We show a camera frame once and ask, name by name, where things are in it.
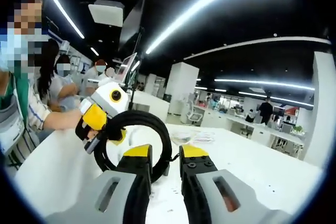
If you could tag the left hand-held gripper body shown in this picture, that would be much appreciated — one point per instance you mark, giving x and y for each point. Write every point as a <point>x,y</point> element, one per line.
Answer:
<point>105,98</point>

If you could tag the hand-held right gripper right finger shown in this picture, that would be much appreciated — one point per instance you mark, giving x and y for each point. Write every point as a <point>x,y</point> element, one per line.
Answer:
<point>194,166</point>

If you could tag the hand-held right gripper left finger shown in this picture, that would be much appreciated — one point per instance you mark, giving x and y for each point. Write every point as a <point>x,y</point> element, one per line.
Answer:
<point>136,166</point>

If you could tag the white desk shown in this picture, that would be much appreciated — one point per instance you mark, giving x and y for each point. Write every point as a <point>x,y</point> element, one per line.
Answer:
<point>249,171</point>

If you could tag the packets on table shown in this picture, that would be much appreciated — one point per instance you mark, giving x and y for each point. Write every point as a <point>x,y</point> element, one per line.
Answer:
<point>194,136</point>

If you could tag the small red and white screen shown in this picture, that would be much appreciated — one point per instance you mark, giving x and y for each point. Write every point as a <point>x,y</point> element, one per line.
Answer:
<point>126,65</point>

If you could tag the white office chair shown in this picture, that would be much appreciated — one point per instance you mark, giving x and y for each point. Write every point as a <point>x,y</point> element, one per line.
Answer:
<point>195,115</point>

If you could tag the person's striped shirt torso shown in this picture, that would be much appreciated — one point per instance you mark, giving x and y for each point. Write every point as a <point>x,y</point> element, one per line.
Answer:
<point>25,98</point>

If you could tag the row of white office desks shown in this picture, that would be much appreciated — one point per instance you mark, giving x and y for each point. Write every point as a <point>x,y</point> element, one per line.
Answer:
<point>262,132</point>

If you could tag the large display on stand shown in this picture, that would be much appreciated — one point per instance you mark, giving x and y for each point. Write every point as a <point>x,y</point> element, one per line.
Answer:
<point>132,24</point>

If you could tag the white ceiling panel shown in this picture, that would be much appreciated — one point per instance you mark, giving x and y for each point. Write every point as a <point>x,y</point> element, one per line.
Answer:
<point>106,12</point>

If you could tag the grey chest-worn device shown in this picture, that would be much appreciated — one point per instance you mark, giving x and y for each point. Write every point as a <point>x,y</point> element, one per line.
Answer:
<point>10,127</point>

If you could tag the wide white pillar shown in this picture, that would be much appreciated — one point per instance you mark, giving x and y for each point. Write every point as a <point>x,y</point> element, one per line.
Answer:
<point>324,108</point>

